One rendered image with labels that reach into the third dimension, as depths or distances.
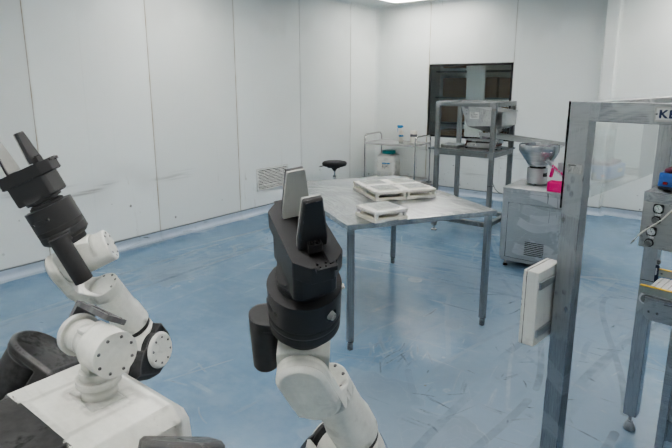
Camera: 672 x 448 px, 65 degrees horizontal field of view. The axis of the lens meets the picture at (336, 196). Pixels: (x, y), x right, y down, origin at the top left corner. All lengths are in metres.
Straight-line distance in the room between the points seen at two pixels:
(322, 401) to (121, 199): 5.24
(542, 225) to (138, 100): 4.14
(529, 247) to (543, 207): 0.40
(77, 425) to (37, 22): 4.83
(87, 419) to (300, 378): 0.32
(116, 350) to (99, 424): 0.10
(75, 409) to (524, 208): 4.55
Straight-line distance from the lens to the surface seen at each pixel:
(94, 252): 1.12
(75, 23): 5.62
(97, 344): 0.81
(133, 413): 0.84
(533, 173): 5.25
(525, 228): 5.12
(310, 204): 0.51
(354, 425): 0.81
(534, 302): 1.86
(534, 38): 7.95
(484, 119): 5.99
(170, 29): 6.15
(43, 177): 1.10
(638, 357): 3.02
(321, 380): 0.67
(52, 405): 0.90
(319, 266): 0.53
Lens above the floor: 1.69
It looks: 12 degrees down
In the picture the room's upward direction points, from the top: straight up
